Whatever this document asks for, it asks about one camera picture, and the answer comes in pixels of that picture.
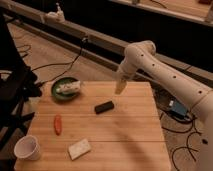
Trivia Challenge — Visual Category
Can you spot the black floor cable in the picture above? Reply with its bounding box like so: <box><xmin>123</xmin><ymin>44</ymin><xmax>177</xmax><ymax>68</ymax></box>
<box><xmin>31</xmin><ymin>36</ymin><xmax>89</xmax><ymax>84</ymax></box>

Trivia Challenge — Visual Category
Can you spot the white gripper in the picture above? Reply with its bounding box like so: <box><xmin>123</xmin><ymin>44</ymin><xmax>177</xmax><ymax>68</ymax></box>
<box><xmin>115</xmin><ymin>59</ymin><xmax>137</xmax><ymax>94</ymax></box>

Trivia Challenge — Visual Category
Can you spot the black chair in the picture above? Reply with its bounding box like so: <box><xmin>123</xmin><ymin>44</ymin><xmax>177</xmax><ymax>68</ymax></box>
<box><xmin>0</xmin><ymin>11</ymin><xmax>42</xmax><ymax>171</ymax></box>

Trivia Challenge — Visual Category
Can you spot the white sponge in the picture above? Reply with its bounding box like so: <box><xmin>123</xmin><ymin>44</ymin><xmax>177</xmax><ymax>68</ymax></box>
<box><xmin>68</xmin><ymin>139</ymin><xmax>91</xmax><ymax>160</ymax></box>

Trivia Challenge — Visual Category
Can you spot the white object on rail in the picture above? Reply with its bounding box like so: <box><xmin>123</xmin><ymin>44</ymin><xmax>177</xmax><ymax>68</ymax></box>
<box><xmin>45</xmin><ymin>3</ymin><xmax>65</xmax><ymax>22</ymax></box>

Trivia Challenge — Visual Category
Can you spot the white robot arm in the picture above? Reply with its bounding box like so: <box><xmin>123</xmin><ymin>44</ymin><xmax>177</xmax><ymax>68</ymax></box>
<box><xmin>115</xmin><ymin>40</ymin><xmax>213</xmax><ymax>171</ymax></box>

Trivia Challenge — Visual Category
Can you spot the white paper cup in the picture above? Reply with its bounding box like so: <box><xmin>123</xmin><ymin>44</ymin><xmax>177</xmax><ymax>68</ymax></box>
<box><xmin>14</xmin><ymin>135</ymin><xmax>41</xmax><ymax>160</ymax></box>

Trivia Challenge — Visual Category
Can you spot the white object on plate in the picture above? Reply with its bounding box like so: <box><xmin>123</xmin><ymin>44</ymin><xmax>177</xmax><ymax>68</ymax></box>
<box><xmin>56</xmin><ymin>81</ymin><xmax>81</xmax><ymax>94</ymax></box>

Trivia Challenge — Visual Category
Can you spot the black rectangular block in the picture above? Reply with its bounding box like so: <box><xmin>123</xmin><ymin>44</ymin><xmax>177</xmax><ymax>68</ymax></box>
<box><xmin>94</xmin><ymin>101</ymin><xmax>114</xmax><ymax>114</ymax></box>

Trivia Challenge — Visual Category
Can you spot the red pepper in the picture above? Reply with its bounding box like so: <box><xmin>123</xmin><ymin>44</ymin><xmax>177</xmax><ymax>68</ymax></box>
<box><xmin>54</xmin><ymin>115</ymin><xmax>62</xmax><ymax>135</ymax></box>

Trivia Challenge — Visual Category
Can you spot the blue box on floor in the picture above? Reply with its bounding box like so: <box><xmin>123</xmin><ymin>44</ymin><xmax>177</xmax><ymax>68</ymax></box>
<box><xmin>169</xmin><ymin>100</ymin><xmax>188</xmax><ymax>119</ymax></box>

